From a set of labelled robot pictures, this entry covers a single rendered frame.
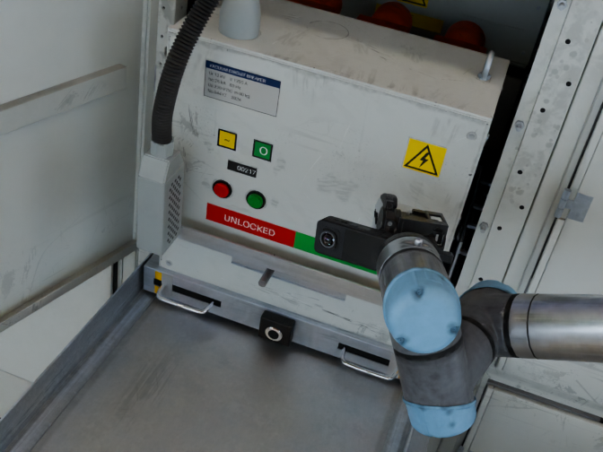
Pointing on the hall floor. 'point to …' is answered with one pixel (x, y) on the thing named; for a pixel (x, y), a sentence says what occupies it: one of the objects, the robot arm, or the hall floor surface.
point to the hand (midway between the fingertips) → (377, 209)
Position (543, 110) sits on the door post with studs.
